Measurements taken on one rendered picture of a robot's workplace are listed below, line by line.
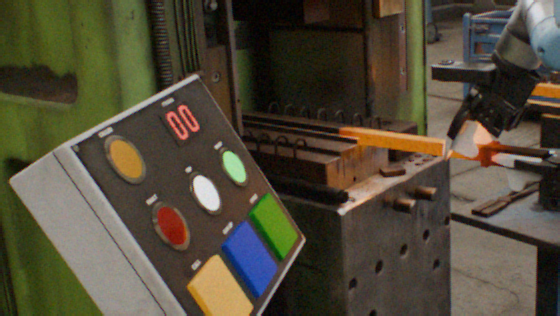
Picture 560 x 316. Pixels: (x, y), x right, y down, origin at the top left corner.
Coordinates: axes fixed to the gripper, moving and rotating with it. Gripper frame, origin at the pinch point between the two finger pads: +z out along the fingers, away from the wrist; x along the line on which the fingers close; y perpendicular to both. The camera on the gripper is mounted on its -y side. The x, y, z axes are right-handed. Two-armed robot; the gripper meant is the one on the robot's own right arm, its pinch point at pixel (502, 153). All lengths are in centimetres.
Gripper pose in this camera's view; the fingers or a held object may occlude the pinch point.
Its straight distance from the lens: 129.7
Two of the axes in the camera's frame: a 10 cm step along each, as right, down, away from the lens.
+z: -7.8, -1.3, 6.1
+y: 0.7, 9.6, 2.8
